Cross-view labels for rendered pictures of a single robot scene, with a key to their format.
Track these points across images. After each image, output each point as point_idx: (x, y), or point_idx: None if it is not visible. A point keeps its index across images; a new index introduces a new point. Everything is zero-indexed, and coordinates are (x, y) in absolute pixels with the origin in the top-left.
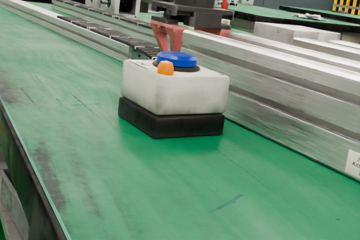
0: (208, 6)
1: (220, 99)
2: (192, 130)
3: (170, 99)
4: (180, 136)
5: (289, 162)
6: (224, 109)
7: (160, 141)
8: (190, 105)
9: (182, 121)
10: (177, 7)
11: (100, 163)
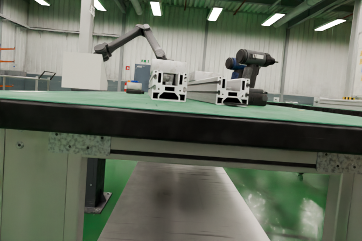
0: None
1: (139, 87)
2: (133, 92)
3: (129, 86)
4: (131, 93)
5: (143, 94)
6: (140, 89)
7: (126, 93)
8: (133, 87)
9: (131, 90)
10: (150, 77)
11: (111, 92)
